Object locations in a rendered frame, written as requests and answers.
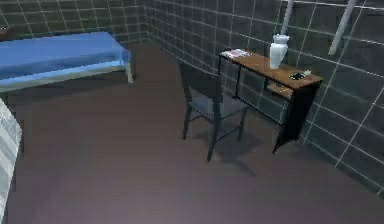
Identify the black chair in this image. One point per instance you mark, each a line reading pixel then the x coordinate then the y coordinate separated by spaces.
pixel 204 86

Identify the pink and white book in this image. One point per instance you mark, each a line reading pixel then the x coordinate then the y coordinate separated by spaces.
pixel 236 53

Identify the brown wooden desk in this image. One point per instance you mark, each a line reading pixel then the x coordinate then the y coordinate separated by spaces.
pixel 266 68

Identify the white vase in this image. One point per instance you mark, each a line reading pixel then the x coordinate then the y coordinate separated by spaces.
pixel 278 51

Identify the small black flat object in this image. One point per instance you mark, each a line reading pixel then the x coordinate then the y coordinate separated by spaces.
pixel 297 76

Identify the small white object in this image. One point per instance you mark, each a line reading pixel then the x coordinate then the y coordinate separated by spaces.
pixel 307 72

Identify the blue bed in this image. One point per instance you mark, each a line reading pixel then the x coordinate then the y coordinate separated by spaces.
pixel 56 55

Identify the white striped furniture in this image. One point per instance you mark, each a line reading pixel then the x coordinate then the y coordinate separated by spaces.
pixel 7 150

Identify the dark brown object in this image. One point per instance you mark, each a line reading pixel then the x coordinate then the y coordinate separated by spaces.
pixel 4 32

